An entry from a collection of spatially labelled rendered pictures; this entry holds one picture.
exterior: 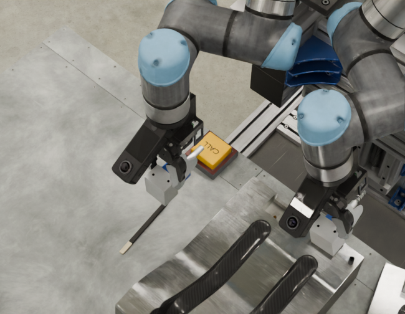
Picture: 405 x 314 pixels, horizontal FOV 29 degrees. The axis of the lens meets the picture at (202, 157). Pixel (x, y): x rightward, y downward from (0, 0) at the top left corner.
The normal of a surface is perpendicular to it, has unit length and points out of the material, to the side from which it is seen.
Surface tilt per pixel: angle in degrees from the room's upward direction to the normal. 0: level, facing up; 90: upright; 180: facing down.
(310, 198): 41
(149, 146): 29
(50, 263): 0
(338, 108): 12
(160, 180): 0
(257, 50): 65
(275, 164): 0
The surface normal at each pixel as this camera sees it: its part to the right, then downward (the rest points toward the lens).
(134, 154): -0.35, -0.18
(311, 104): -0.20, -0.51
